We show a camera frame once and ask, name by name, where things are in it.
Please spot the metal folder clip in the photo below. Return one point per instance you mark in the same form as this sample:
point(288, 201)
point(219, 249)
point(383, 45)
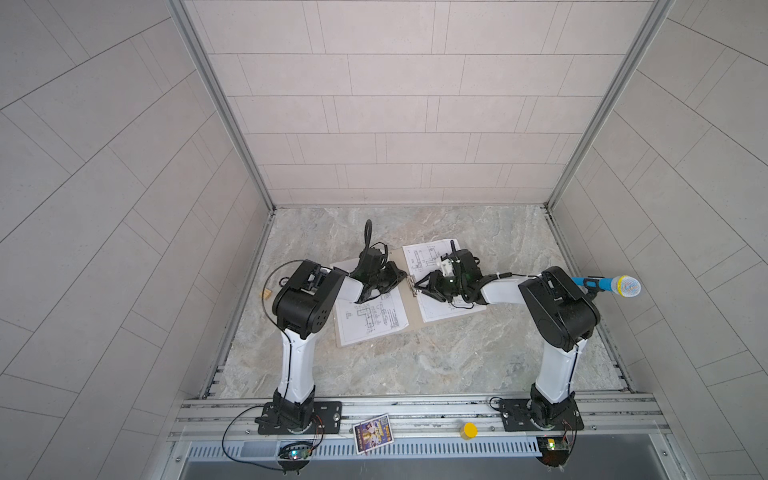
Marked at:
point(412, 287)

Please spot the colourful printed card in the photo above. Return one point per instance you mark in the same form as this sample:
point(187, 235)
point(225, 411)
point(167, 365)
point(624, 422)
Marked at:
point(372, 434)

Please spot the aluminium corner frame post left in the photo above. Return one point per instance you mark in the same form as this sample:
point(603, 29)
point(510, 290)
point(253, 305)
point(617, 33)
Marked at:
point(193, 43)

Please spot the right circuit board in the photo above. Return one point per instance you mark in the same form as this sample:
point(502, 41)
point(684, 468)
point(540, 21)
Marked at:
point(555, 451)

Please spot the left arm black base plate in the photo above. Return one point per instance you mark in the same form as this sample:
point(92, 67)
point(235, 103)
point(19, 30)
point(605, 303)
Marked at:
point(327, 417)

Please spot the red-stamped technical drawing sheet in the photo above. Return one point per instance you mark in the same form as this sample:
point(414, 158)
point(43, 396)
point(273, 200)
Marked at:
point(424, 258)

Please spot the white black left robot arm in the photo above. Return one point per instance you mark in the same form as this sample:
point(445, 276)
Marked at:
point(301, 309)

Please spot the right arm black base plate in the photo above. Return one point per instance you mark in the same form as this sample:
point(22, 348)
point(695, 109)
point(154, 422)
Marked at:
point(540, 415)

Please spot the beige cardboard folder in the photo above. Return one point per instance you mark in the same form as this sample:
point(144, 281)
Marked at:
point(412, 309)

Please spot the aluminium corner frame post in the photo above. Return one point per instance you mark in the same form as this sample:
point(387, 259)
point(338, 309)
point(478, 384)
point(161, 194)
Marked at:
point(637, 50)
point(193, 43)

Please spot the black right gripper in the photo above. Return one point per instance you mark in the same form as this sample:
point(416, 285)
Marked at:
point(435, 278)

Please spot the left green circuit board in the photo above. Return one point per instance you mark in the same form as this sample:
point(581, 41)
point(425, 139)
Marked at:
point(296, 452)

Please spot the aluminium corner frame post right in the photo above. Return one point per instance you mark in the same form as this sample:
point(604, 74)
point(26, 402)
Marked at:
point(637, 50)

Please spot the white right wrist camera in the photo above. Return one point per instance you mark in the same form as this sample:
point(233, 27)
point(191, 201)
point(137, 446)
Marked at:
point(446, 266)

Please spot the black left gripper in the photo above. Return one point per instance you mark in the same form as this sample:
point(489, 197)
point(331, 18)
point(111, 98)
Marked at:
point(392, 279)

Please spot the aluminium front rail frame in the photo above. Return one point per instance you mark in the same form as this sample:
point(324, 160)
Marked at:
point(423, 426)

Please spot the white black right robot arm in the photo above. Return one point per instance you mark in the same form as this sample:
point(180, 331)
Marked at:
point(564, 315)

